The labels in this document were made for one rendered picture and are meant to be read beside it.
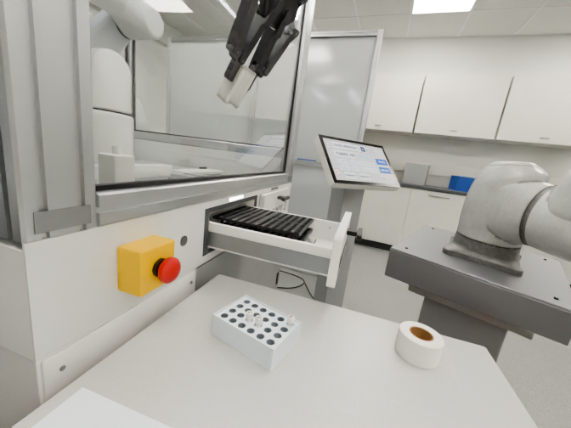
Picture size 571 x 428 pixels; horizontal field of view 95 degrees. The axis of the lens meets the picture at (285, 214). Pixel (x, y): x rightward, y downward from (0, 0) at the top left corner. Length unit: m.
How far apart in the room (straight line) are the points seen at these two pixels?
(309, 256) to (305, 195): 1.84
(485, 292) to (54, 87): 0.85
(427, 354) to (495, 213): 0.45
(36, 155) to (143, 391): 0.30
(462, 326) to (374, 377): 0.50
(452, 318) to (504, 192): 0.37
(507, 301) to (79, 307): 0.81
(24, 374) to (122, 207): 0.23
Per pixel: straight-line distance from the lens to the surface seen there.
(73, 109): 0.39
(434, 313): 0.94
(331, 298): 1.79
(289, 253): 0.56
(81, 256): 0.42
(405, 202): 3.57
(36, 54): 0.38
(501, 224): 0.85
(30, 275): 0.40
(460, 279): 0.80
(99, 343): 0.50
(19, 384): 0.51
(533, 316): 0.81
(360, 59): 2.42
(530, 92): 4.23
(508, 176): 0.86
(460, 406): 0.51
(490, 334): 0.94
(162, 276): 0.43
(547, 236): 0.81
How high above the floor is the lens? 1.07
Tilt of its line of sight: 13 degrees down
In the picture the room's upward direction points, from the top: 7 degrees clockwise
